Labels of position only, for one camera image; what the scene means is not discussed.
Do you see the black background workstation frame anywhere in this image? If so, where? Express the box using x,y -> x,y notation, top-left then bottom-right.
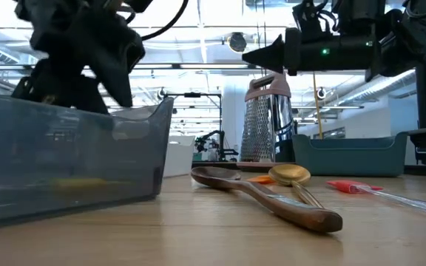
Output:
163,92 -> 224,163

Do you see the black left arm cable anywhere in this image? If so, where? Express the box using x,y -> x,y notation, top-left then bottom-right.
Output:
124,0 -> 191,41

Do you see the red spatula clear handle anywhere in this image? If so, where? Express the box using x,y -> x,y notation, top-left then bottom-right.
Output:
325,180 -> 426,219

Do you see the orange silicone spatula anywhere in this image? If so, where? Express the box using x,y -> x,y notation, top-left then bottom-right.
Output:
246,174 -> 277,185

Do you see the gold metal spoon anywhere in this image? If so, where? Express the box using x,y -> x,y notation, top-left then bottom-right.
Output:
268,163 -> 325,210

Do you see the teal plastic bin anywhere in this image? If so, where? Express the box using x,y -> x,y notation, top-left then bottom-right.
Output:
292,132 -> 409,177

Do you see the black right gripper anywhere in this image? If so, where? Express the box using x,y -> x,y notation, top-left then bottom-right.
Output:
241,27 -> 377,77

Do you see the yellow hanging power cable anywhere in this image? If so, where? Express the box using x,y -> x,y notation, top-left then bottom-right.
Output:
311,72 -> 325,140

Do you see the white plastic bin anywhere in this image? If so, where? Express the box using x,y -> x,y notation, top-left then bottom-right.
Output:
163,134 -> 196,178

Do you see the brown wooden spoon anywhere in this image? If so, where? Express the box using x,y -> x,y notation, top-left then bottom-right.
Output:
190,166 -> 343,233

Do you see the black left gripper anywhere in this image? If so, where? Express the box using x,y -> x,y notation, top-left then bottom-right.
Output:
11,0 -> 155,115

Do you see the pink-trimmed steel box grater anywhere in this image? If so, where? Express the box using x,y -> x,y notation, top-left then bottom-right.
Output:
237,72 -> 297,170

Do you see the grey metal baking pan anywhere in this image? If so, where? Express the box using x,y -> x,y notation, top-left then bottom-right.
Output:
0,92 -> 175,227

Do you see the black monitor stand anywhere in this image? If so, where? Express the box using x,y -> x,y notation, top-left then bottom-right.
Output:
415,61 -> 426,129

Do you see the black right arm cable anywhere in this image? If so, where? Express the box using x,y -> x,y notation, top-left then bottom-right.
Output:
292,0 -> 338,38

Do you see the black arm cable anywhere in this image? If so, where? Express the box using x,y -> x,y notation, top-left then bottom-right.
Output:
124,0 -> 191,41
292,0 -> 338,38

